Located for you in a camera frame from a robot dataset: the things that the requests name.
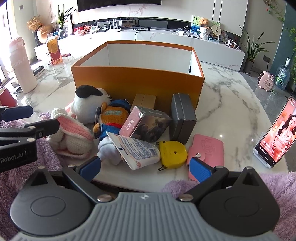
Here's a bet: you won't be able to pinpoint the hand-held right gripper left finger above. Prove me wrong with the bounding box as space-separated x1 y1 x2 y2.
30 156 116 204

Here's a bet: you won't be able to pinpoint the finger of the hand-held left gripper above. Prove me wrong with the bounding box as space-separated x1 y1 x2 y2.
0 106 33 122
0 119 60 146

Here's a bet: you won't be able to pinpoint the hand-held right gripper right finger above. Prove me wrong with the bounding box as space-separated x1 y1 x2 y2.
178 157 263 202

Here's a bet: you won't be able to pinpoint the pink card wallet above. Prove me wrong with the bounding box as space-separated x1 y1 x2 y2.
186 134 224 181

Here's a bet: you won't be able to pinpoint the yellow tape measure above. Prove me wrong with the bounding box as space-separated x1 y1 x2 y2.
157 140 188 172

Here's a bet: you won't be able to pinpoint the white lotion tube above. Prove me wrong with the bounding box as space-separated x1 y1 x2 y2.
106 131 161 171

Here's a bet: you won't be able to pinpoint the orange cardboard box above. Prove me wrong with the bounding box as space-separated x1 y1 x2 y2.
71 40 205 114

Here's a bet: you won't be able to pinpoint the red cup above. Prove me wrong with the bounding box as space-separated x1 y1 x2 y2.
0 87 17 107

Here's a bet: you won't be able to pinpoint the crocheted pink white bunny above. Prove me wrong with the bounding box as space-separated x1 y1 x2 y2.
49 108 93 158

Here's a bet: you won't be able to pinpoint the white pink water bottle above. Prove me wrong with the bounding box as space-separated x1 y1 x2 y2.
9 37 38 93

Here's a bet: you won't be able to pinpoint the black keyboard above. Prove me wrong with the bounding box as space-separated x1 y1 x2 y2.
32 65 45 77

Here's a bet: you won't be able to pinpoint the white plush dog black ear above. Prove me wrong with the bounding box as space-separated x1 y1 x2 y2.
69 85 112 122

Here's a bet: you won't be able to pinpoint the grey hard case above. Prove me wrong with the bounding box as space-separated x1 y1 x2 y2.
169 93 198 145

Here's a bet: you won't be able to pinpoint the blue orange plush toy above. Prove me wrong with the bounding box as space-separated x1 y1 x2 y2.
93 99 132 165

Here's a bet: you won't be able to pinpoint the white phone stand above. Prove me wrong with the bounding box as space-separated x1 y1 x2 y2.
253 147 278 169

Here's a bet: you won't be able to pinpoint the pink and dark printed box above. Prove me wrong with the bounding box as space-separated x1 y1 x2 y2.
119 106 173 143

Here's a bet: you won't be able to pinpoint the purple fluffy cloth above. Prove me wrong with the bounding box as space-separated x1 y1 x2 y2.
0 119 296 241

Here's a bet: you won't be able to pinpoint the orange round vase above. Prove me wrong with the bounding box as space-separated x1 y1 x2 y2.
36 25 53 45

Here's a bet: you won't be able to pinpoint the tan cardboard box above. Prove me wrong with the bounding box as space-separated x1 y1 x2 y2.
132 93 157 112

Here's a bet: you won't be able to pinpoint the smartphone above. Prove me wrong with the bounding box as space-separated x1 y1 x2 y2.
258 96 296 163

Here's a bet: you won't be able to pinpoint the dried yellow flowers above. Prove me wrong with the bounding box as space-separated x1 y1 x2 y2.
27 15 43 33

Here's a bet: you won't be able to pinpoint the potted plant in glass vase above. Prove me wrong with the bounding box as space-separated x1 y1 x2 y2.
56 4 75 39

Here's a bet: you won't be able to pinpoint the red gift box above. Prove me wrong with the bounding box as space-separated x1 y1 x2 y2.
73 26 91 36

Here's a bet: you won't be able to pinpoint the pink space heater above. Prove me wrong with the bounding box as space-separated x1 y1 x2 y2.
257 70 275 92

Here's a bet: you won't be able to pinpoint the white router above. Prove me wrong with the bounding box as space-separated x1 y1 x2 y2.
102 19 123 32

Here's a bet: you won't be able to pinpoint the clear water jug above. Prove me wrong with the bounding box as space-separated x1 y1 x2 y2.
275 57 291 90

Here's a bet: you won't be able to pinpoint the tall potted floor plant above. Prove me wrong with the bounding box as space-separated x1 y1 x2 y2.
239 25 275 75

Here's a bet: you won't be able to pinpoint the cow figurines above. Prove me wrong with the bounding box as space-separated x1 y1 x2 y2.
226 39 241 49

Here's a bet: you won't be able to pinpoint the white marble tv cabinet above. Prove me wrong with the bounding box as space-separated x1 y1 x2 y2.
34 29 246 73

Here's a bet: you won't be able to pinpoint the green blue painting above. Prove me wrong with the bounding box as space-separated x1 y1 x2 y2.
191 15 202 36

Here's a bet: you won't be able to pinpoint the hanging green plant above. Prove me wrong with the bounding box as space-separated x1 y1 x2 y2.
263 0 296 84

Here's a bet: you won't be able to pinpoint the black cable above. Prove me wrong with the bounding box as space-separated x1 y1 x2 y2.
135 26 153 44

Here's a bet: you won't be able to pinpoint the wall television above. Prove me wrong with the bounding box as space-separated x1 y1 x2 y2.
77 0 162 12

